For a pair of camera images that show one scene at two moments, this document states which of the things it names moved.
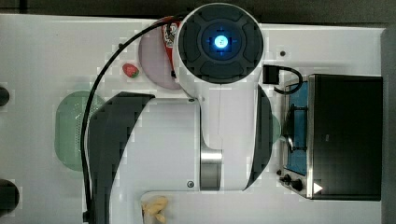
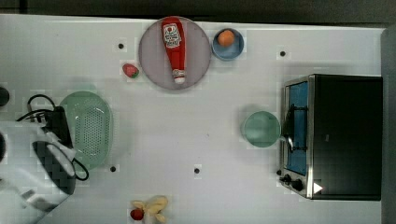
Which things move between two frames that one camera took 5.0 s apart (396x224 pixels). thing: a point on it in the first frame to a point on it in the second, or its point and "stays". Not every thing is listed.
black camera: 271,77 to 56,123
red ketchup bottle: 170,31 stays
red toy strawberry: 131,70 stays
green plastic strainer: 68,126 stays
